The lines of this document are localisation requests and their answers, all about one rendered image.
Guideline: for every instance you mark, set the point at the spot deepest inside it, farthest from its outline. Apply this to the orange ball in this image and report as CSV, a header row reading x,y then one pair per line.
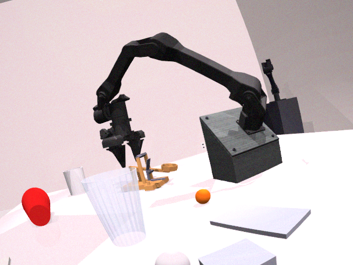
x,y
202,196

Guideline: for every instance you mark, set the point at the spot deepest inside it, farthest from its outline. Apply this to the red cylinder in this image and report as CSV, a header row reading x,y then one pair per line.
x,y
36,204

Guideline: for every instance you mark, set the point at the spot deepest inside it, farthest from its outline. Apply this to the clear plastic cup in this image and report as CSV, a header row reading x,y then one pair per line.
x,y
115,197

